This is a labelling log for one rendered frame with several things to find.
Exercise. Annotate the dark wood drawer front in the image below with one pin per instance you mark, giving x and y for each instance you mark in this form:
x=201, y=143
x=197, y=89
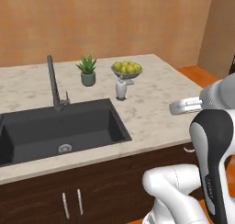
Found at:
x=174, y=155

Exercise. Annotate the dark grey tap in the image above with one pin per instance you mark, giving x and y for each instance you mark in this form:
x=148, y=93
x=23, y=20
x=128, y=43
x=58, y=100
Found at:
x=53, y=80

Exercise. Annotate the black sink basin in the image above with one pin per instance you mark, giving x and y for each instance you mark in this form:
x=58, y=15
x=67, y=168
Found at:
x=61, y=132

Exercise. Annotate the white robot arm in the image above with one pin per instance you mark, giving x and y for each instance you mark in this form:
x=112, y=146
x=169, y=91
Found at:
x=211, y=160

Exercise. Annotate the white soap dispenser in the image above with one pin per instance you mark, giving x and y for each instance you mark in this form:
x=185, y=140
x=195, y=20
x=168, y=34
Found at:
x=121, y=88

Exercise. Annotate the dark wood cupboard door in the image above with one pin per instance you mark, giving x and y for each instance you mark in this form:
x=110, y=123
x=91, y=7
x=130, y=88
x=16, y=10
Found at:
x=113, y=188
x=30, y=201

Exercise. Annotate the green plant in grey pot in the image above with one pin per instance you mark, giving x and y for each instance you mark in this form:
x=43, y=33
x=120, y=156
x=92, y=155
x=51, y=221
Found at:
x=88, y=76

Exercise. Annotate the yellow-green lemon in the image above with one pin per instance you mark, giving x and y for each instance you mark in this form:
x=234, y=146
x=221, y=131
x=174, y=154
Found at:
x=137, y=67
x=124, y=64
x=117, y=66
x=129, y=69

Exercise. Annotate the grey fruit bowl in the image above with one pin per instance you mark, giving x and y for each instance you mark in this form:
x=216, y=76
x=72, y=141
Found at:
x=130, y=75

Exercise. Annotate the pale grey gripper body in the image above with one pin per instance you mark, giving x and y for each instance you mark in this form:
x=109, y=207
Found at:
x=184, y=106

